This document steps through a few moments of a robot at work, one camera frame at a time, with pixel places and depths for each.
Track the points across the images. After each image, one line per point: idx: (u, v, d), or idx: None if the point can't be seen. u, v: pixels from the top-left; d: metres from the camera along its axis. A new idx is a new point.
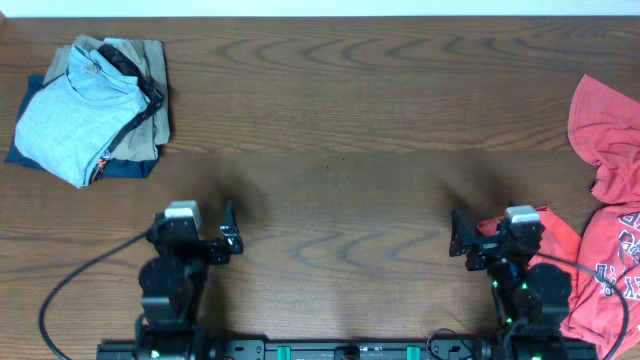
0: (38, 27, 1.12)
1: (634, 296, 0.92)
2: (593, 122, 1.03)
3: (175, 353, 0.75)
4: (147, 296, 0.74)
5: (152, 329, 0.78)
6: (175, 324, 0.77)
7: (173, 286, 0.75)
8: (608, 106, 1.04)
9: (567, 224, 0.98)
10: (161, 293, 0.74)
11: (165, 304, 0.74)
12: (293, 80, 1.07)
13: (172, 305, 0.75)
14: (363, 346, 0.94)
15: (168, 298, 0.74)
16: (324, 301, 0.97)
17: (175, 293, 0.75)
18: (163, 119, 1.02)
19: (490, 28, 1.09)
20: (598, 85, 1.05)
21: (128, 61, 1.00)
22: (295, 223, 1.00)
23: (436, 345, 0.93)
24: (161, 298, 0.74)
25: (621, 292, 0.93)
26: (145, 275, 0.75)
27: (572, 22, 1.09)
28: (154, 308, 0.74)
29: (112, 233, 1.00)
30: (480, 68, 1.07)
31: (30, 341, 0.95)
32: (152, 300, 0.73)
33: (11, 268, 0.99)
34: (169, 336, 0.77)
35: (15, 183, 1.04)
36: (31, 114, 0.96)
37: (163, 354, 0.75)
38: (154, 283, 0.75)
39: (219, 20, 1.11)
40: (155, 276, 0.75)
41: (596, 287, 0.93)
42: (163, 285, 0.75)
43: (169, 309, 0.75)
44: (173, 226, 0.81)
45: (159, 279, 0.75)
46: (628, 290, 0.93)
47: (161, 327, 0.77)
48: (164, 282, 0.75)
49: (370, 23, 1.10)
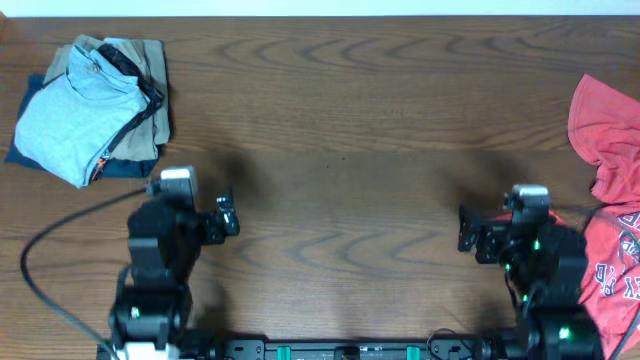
0: (38, 26, 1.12)
1: (633, 296, 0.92)
2: (594, 121, 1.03)
3: (156, 310, 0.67)
4: (135, 234, 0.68)
5: (136, 284, 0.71)
6: (161, 281, 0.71)
7: (163, 229, 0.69)
8: (608, 106, 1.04)
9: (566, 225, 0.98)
10: (148, 235, 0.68)
11: (152, 246, 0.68)
12: (293, 79, 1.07)
13: (160, 250, 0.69)
14: (363, 346, 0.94)
15: (157, 239, 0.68)
16: (324, 301, 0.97)
17: (164, 239, 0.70)
18: (164, 118, 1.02)
19: (490, 28, 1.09)
20: (598, 85, 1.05)
21: (128, 61, 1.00)
22: (296, 223, 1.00)
23: (436, 345, 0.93)
24: (148, 239, 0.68)
25: (621, 292, 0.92)
26: (134, 216, 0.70)
27: (572, 22, 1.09)
28: (140, 254, 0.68)
29: (112, 233, 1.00)
30: (481, 68, 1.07)
31: (29, 341, 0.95)
32: (139, 240, 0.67)
33: (11, 268, 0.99)
34: (153, 293, 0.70)
35: (14, 183, 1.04)
36: (31, 114, 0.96)
37: (144, 311, 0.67)
38: (143, 225, 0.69)
39: (219, 20, 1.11)
40: (145, 219, 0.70)
41: (595, 287, 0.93)
42: (153, 227, 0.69)
43: (157, 253, 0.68)
44: (167, 191, 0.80)
45: (149, 220, 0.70)
46: (628, 289, 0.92)
47: (146, 283, 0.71)
48: (153, 224, 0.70)
49: (370, 22, 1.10)
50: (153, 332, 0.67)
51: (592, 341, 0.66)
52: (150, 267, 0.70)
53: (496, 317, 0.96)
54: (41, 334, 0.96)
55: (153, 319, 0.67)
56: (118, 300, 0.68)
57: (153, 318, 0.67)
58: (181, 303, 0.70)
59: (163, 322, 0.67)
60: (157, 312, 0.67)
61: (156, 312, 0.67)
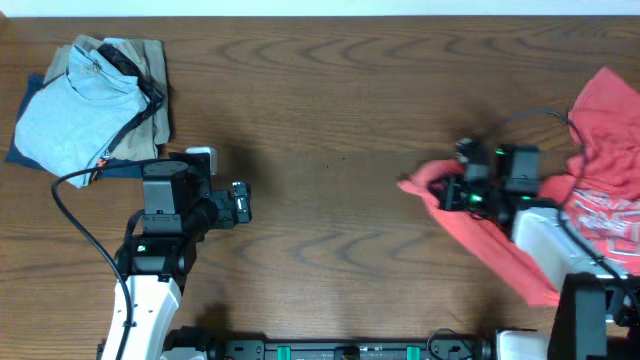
0: (36, 26, 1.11)
1: None
2: (597, 109, 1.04)
3: (162, 251, 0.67)
4: (150, 176, 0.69)
5: (145, 229, 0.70)
6: (171, 228, 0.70)
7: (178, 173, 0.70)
8: (617, 99, 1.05)
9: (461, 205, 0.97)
10: (163, 177, 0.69)
11: (166, 187, 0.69)
12: (293, 80, 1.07)
13: (173, 192, 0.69)
14: (363, 346, 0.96)
15: (171, 181, 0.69)
16: (324, 301, 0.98)
17: (177, 182, 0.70)
18: (164, 118, 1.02)
19: (491, 27, 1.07)
20: (607, 79, 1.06)
21: (128, 61, 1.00)
22: (295, 223, 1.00)
23: (436, 345, 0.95)
24: (162, 180, 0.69)
25: None
26: (152, 164, 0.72)
27: (576, 21, 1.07)
28: (153, 194, 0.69)
29: (113, 233, 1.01)
30: (482, 68, 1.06)
31: (34, 341, 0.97)
32: (153, 181, 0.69)
33: (11, 268, 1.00)
34: (161, 238, 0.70)
35: (11, 182, 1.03)
36: (32, 114, 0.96)
37: (150, 249, 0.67)
38: (157, 171, 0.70)
39: (219, 20, 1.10)
40: (159, 165, 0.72)
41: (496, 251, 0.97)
42: (169, 170, 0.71)
43: (170, 196, 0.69)
44: (202, 160, 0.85)
45: (165, 167, 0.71)
46: None
47: (156, 228, 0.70)
48: (167, 170, 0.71)
49: (370, 22, 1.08)
50: (157, 269, 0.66)
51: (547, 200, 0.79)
52: (161, 211, 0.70)
53: (495, 317, 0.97)
54: (44, 334, 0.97)
55: (157, 256, 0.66)
56: (127, 241, 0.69)
57: (158, 255, 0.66)
58: (187, 248, 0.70)
59: (168, 260, 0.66)
60: (162, 251, 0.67)
61: (161, 251, 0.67)
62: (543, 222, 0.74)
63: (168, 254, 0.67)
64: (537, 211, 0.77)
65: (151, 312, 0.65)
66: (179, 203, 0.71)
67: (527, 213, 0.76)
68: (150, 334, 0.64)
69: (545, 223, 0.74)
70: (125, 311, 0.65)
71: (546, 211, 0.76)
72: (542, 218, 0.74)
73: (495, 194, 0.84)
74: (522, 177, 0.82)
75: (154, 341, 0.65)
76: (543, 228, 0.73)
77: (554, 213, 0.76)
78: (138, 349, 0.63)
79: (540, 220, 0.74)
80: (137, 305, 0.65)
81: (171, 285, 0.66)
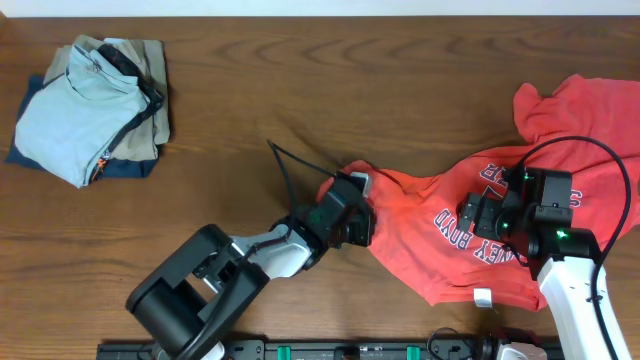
0: (39, 27, 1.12)
1: (483, 258, 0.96)
2: (599, 94, 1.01)
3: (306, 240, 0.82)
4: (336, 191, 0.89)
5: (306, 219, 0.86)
6: (321, 232, 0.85)
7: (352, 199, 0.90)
8: (623, 102, 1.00)
9: (377, 196, 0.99)
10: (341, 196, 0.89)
11: (340, 206, 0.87)
12: (293, 80, 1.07)
13: (342, 212, 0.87)
14: (363, 346, 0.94)
15: (345, 204, 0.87)
16: (324, 301, 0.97)
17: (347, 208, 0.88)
18: (164, 118, 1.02)
19: (490, 27, 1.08)
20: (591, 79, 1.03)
21: (128, 61, 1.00)
22: None
23: (435, 345, 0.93)
24: (340, 201, 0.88)
25: (473, 250, 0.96)
26: (342, 185, 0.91)
27: (575, 22, 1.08)
28: (330, 202, 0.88)
29: (113, 233, 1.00)
30: (481, 68, 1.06)
31: (31, 342, 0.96)
32: (334, 195, 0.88)
33: (12, 268, 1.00)
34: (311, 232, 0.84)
35: (15, 183, 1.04)
36: (31, 114, 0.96)
37: (301, 233, 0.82)
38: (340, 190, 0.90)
39: (220, 20, 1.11)
40: (346, 187, 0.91)
41: (415, 244, 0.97)
42: (349, 197, 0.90)
43: (337, 211, 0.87)
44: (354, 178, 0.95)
45: (345, 191, 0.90)
46: (480, 250, 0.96)
47: (314, 224, 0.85)
48: (347, 194, 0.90)
49: (370, 22, 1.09)
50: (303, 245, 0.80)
51: (590, 236, 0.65)
52: (325, 216, 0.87)
53: (497, 317, 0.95)
54: (41, 334, 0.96)
55: (306, 241, 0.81)
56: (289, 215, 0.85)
57: (307, 241, 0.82)
58: (319, 251, 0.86)
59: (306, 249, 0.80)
60: (310, 240, 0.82)
61: (308, 239, 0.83)
62: (571, 291, 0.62)
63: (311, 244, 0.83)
64: (571, 260, 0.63)
65: (295, 253, 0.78)
66: (338, 222, 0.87)
67: (558, 267, 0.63)
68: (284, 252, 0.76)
69: (575, 295, 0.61)
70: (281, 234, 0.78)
71: (581, 266, 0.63)
72: (571, 284, 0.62)
73: (524, 223, 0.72)
74: (552, 206, 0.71)
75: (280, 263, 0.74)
76: (567, 301, 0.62)
77: (590, 274, 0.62)
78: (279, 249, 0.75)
79: (572, 288, 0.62)
80: (290, 238, 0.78)
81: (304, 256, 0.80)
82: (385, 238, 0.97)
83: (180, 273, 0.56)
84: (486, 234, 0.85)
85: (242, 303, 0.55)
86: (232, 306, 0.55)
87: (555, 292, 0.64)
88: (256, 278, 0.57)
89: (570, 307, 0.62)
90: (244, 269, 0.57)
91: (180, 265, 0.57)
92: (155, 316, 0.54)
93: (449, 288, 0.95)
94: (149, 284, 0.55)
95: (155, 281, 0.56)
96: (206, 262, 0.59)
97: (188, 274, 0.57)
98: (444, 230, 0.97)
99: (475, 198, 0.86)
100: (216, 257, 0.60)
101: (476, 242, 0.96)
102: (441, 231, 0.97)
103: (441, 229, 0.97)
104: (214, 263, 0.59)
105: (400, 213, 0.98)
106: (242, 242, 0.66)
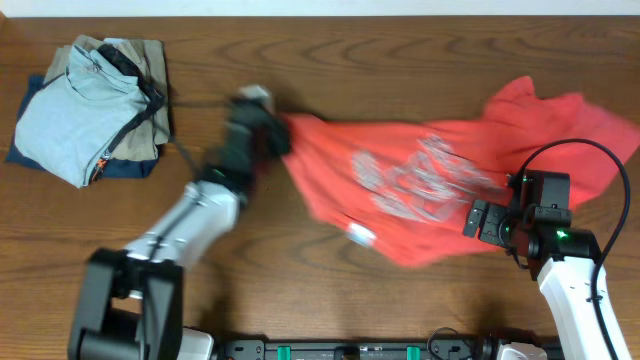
0: (39, 27, 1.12)
1: (389, 206, 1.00)
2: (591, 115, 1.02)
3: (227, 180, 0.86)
4: (236, 122, 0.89)
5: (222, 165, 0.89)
6: (240, 167, 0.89)
7: (257, 124, 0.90)
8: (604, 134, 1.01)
9: (307, 138, 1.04)
10: (245, 125, 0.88)
11: (243, 133, 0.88)
12: (293, 80, 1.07)
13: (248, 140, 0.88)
14: (363, 346, 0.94)
15: (247, 131, 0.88)
16: (324, 301, 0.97)
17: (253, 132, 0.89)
18: (163, 118, 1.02)
19: (489, 28, 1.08)
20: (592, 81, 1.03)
21: (128, 62, 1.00)
22: (295, 224, 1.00)
23: (435, 345, 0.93)
24: (242, 129, 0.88)
25: (385, 191, 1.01)
26: (242, 109, 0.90)
27: (574, 22, 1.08)
28: (234, 134, 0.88)
29: (113, 233, 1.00)
30: (481, 68, 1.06)
31: (31, 342, 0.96)
32: (237, 126, 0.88)
33: (12, 268, 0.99)
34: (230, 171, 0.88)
35: (16, 183, 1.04)
36: (31, 114, 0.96)
37: (222, 175, 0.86)
38: (241, 117, 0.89)
39: (220, 20, 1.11)
40: (245, 112, 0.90)
41: (323, 187, 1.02)
42: (252, 121, 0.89)
43: (245, 141, 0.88)
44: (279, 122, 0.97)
45: (246, 115, 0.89)
46: (389, 190, 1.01)
47: (227, 162, 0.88)
48: (248, 118, 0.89)
49: (369, 22, 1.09)
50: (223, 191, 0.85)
51: (589, 237, 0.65)
52: (235, 150, 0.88)
53: (497, 317, 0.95)
54: (41, 334, 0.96)
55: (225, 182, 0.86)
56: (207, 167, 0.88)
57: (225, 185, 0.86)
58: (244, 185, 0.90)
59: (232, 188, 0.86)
60: (230, 181, 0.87)
61: (229, 181, 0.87)
62: (571, 292, 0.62)
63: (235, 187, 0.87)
64: (572, 259, 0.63)
65: (215, 207, 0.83)
66: (251, 150, 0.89)
67: (558, 267, 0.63)
68: (206, 219, 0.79)
69: (575, 295, 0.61)
70: (195, 196, 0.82)
71: (581, 266, 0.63)
72: (571, 284, 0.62)
73: (524, 226, 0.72)
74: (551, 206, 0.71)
75: (206, 229, 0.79)
76: (566, 301, 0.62)
77: (590, 273, 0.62)
78: (195, 217, 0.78)
79: (572, 288, 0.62)
80: (205, 199, 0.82)
81: (230, 200, 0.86)
82: (302, 179, 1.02)
83: (94, 317, 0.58)
84: (490, 239, 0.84)
85: (170, 302, 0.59)
86: (158, 318, 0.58)
87: (555, 292, 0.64)
88: (166, 277, 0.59)
89: (570, 307, 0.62)
90: (150, 276, 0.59)
91: (93, 300, 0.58)
92: (102, 351, 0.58)
93: (343, 216, 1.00)
94: (77, 336, 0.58)
95: (80, 332, 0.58)
96: (120, 283, 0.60)
97: (105, 305, 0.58)
98: (360, 169, 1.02)
99: (481, 203, 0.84)
100: (126, 274, 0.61)
101: (405, 182, 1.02)
102: (361, 174, 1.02)
103: (359, 169, 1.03)
104: (129, 281, 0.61)
105: (321, 154, 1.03)
106: (142, 244, 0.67)
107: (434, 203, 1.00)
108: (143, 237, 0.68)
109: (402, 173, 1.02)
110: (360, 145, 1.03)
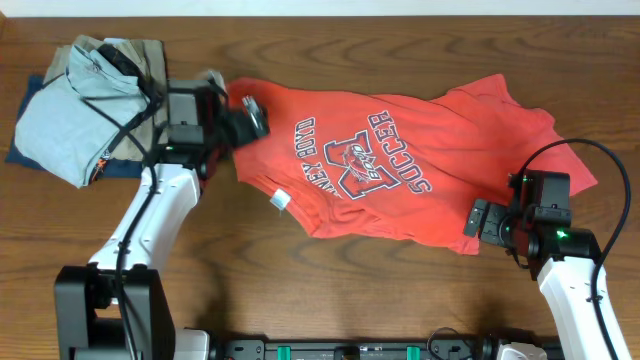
0: (39, 27, 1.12)
1: (319, 177, 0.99)
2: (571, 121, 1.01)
3: (183, 154, 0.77)
4: (175, 89, 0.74)
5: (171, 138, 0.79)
6: (193, 138, 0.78)
7: (202, 89, 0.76)
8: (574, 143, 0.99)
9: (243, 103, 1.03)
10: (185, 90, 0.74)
11: (189, 100, 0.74)
12: (293, 79, 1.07)
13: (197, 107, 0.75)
14: (363, 346, 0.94)
15: (193, 95, 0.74)
16: (323, 301, 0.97)
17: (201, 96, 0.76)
18: (164, 118, 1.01)
19: (490, 28, 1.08)
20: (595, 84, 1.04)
21: (128, 61, 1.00)
22: (295, 223, 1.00)
23: (436, 345, 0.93)
24: (186, 94, 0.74)
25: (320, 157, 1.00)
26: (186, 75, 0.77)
27: (574, 22, 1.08)
28: (177, 103, 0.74)
29: (112, 233, 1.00)
30: (481, 68, 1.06)
31: (30, 342, 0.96)
32: (178, 93, 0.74)
33: (12, 268, 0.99)
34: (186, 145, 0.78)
35: (16, 183, 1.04)
36: (31, 114, 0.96)
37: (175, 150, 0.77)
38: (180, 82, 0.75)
39: (220, 20, 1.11)
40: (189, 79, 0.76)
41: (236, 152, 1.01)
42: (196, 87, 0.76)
43: (193, 108, 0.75)
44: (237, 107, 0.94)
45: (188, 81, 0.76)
46: (325, 157, 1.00)
47: (178, 136, 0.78)
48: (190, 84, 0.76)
49: (369, 23, 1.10)
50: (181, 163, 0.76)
51: (590, 237, 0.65)
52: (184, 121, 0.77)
53: (497, 317, 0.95)
54: (40, 334, 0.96)
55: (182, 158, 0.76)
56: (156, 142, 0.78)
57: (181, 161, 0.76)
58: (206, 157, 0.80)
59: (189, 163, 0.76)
60: (185, 156, 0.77)
61: (182, 156, 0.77)
62: (571, 292, 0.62)
63: (190, 162, 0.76)
64: (572, 259, 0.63)
65: (175, 188, 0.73)
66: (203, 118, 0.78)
67: (558, 267, 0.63)
68: (169, 203, 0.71)
69: (575, 295, 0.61)
70: (151, 183, 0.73)
71: (581, 266, 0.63)
72: (570, 284, 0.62)
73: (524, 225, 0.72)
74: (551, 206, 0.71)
75: (171, 214, 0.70)
76: (566, 302, 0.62)
77: (590, 274, 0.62)
78: (156, 206, 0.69)
79: (572, 288, 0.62)
80: (163, 182, 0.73)
81: (189, 178, 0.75)
82: None
83: (78, 333, 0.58)
84: (491, 237, 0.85)
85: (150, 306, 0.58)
86: (143, 323, 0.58)
87: (556, 293, 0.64)
88: (140, 281, 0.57)
89: (570, 307, 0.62)
90: (125, 282, 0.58)
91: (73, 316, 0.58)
92: None
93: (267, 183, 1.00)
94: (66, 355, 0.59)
95: (69, 350, 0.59)
96: (98, 293, 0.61)
97: (85, 319, 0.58)
98: (298, 137, 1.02)
99: (481, 203, 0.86)
100: (101, 286, 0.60)
101: (338, 156, 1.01)
102: (298, 143, 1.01)
103: (295, 135, 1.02)
104: (107, 290, 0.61)
105: None
106: (109, 250, 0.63)
107: (358, 182, 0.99)
108: (105, 246, 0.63)
109: (337, 146, 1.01)
110: (310, 115, 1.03)
